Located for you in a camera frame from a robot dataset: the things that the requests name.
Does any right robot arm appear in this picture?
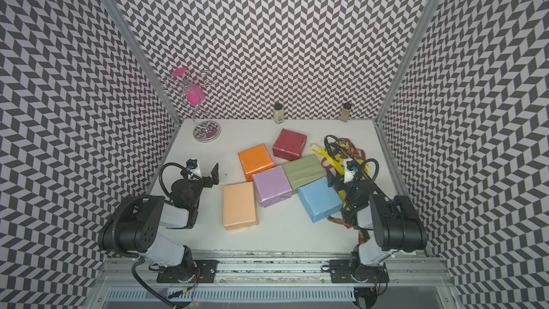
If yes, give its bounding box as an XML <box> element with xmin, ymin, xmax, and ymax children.
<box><xmin>321</xmin><ymin>170</ymin><xmax>427</xmax><ymax>286</ymax></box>

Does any peach gift box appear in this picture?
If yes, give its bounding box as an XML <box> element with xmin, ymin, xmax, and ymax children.
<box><xmin>222</xmin><ymin>182</ymin><xmax>259</xmax><ymax>230</ymax></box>

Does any white spice shaker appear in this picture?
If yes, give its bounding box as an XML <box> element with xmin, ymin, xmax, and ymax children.
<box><xmin>273</xmin><ymin>102</ymin><xmax>285</xmax><ymax>124</ymax></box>

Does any maroon gift box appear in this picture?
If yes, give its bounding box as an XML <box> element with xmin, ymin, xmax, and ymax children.
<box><xmin>272</xmin><ymin>129</ymin><xmax>307</xmax><ymax>161</ymax></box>

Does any green gift box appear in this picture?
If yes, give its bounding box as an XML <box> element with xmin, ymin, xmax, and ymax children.
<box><xmin>283</xmin><ymin>155</ymin><xmax>326</xmax><ymax>195</ymax></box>

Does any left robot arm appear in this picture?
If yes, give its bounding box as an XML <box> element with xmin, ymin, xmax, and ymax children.
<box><xmin>98</xmin><ymin>159</ymin><xmax>220</xmax><ymax>283</ymax></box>

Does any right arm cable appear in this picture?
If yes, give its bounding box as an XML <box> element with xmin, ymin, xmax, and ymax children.
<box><xmin>342</xmin><ymin>157</ymin><xmax>380</xmax><ymax>198</ymax></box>

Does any purple gift box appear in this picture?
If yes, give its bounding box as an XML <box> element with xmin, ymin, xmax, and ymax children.
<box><xmin>252</xmin><ymin>166</ymin><xmax>293</xmax><ymax>207</ymax></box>

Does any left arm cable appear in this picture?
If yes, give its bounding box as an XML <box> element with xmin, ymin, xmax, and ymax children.
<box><xmin>158</xmin><ymin>162</ymin><xmax>190</xmax><ymax>198</ymax></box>

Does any yellow ribbon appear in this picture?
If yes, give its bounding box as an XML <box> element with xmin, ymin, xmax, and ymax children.
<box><xmin>310</xmin><ymin>143</ymin><xmax>370</xmax><ymax>200</ymax></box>
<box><xmin>310</xmin><ymin>144</ymin><xmax>344</xmax><ymax>175</ymax></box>

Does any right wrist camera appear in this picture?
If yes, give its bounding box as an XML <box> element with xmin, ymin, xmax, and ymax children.
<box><xmin>343</xmin><ymin>158</ymin><xmax>360</xmax><ymax>183</ymax></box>

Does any brown spice shaker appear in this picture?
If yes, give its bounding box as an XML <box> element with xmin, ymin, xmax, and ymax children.
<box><xmin>340</xmin><ymin>102</ymin><xmax>352</xmax><ymax>122</ymax></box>

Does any black printed ribbon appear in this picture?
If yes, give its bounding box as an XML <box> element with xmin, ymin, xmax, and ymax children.
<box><xmin>324</xmin><ymin>135</ymin><xmax>385</xmax><ymax>200</ymax></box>

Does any brown ribbon of purple box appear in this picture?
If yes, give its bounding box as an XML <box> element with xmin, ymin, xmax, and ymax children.
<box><xmin>327</xmin><ymin>216</ymin><xmax>370</xmax><ymax>245</ymax></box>

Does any orange gift box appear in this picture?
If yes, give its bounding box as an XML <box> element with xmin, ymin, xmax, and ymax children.
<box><xmin>238</xmin><ymin>144</ymin><xmax>275</xmax><ymax>182</ymax></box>

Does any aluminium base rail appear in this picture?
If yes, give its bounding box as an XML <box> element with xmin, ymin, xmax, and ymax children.
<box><xmin>96</xmin><ymin>250</ymin><xmax>455</xmax><ymax>288</ymax></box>

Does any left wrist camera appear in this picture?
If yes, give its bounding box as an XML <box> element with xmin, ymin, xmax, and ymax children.
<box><xmin>185</xmin><ymin>159</ymin><xmax>202</xmax><ymax>180</ymax></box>

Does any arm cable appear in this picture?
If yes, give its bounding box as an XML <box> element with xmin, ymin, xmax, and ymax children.
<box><xmin>158</xmin><ymin>162</ymin><xmax>190</xmax><ymax>198</ymax></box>
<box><xmin>342</xmin><ymin>157</ymin><xmax>380</xmax><ymax>198</ymax></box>

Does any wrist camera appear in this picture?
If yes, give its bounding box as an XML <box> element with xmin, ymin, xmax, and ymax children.
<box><xmin>185</xmin><ymin>159</ymin><xmax>202</xmax><ymax>180</ymax></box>
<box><xmin>343</xmin><ymin>158</ymin><xmax>360</xmax><ymax>183</ymax></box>

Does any blue gift box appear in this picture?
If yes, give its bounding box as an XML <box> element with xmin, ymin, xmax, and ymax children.
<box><xmin>298</xmin><ymin>177</ymin><xmax>343</xmax><ymax>223</ymax></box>

